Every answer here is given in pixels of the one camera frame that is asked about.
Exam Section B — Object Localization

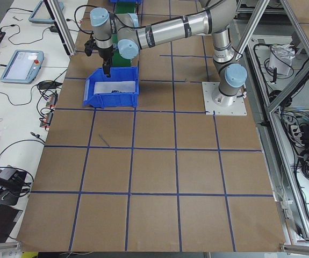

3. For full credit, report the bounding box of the teach pendant near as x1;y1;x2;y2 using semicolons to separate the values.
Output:
0;49;44;84

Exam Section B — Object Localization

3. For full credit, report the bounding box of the aluminium frame structure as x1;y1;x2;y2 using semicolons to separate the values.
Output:
232;1;309;245

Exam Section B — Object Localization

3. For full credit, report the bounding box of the teach pendant far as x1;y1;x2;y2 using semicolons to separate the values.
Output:
28;1;54;24

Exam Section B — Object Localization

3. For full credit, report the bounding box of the teach pendant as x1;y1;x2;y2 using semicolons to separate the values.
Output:
0;49;44;84
28;1;54;24

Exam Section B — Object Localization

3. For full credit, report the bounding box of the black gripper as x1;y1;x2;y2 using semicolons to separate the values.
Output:
97;44;114;78

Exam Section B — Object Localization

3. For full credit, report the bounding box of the green conveyor belt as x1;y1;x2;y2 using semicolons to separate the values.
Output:
112;2;140;67

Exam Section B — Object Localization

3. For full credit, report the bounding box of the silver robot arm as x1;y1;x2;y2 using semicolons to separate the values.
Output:
85;1;247;107

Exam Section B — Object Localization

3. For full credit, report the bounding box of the aluminium frame post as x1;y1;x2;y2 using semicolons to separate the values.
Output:
44;0;76;56

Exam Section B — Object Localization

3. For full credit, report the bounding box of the white paper bag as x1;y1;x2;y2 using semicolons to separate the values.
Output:
269;44;295;76

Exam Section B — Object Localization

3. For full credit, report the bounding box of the white foam pad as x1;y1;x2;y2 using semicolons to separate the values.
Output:
94;81;136;94

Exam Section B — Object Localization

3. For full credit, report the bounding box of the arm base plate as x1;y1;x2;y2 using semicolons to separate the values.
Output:
202;82;247;116

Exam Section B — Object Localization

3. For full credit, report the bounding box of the blue bin with foam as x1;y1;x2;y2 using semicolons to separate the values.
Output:
83;67;139;109

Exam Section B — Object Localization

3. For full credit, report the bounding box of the clear label holder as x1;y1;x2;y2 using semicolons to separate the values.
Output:
84;79;91;102

